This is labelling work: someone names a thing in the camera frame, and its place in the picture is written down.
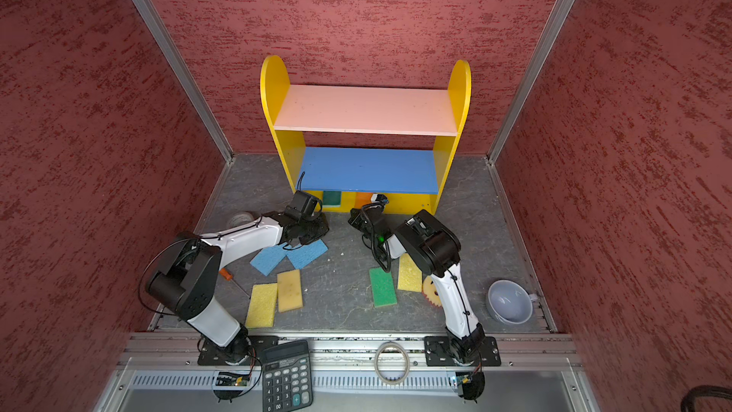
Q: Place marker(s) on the blue sponge centre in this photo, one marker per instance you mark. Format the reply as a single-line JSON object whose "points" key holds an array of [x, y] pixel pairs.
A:
{"points": [[303, 255]]}

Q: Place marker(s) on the clear tape roll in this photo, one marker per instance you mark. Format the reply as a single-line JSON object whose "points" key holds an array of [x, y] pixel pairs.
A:
{"points": [[241, 220]]}

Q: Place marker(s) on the yellow sponge right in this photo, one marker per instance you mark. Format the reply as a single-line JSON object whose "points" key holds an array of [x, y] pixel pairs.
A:
{"points": [[409, 276]]}

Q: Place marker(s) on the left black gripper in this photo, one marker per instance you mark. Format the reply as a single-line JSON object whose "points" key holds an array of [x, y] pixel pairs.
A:
{"points": [[323, 229]]}

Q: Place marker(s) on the blue sponge far left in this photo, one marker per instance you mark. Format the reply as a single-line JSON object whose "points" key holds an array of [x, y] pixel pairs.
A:
{"points": [[267, 259]]}

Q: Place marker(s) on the small circuit board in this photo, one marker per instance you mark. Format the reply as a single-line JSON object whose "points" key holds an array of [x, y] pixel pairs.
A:
{"points": [[469, 381], [232, 379]]}

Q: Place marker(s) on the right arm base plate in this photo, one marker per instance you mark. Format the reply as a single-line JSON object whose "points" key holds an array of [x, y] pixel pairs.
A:
{"points": [[437, 353]]}

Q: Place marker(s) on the orange sponge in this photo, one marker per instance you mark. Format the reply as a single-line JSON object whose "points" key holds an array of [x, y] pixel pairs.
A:
{"points": [[363, 199]]}

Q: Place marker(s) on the black cable loop corner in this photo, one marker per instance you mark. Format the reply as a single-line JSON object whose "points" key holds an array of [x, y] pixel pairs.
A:
{"points": [[688, 403]]}

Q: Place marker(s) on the dark green scouring sponge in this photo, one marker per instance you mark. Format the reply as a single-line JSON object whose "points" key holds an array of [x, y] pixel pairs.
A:
{"points": [[331, 199]]}

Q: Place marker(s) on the yellow pink blue shelf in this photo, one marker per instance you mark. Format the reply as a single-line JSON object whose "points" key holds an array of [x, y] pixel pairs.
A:
{"points": [[412, 180]]}

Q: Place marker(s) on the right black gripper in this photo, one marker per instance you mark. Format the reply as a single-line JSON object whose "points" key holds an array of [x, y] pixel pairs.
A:
{"points": [[355, 221]]}

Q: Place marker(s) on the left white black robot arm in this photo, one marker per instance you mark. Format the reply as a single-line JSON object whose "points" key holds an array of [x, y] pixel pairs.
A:
{"points": [[184, 275]]}

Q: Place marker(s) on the bright green sponge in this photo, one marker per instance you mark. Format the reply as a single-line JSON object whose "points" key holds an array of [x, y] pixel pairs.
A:
{"points": [[383, 289]]}

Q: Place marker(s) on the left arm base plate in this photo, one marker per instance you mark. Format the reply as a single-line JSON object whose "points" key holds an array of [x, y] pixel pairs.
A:
{"points": [[266, 346]]}

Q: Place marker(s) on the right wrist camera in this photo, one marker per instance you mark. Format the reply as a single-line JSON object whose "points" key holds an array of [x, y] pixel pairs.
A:
{"points": [[379, 199]]}

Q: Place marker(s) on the red handled screwdriver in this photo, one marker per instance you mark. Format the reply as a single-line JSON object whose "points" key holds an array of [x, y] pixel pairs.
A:
{"points": [[230, 278]]}

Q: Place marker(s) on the left small circuit board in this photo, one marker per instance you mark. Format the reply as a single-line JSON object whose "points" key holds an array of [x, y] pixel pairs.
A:
{"points": [[232, 379]]}

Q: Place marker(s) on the right small circuit board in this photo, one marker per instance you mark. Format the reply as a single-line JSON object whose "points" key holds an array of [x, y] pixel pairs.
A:
{"points": [[469, 381]]}

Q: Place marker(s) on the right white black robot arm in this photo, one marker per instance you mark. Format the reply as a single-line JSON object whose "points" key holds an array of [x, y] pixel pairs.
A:
{"points": [[435, 250]]}

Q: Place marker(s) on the tan yellow sponge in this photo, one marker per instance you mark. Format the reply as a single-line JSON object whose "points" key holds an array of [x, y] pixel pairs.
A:
{"points": [[289, 291]]}

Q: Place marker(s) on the blue sponge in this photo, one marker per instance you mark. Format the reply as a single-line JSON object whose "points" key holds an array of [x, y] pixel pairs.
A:
{"points": [[267, 259], [303, 255]]}

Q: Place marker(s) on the black desk calculator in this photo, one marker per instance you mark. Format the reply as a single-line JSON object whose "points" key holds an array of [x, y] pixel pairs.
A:
{"points": [[287, 383]]}

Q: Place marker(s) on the yellow sponge left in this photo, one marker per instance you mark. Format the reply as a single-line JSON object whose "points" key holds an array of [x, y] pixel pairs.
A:
{"points": [[262, 308]]}

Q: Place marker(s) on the yellow smiley face sponge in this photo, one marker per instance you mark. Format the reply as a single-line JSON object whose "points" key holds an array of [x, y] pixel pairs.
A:
{"points": [[430, 292]]}

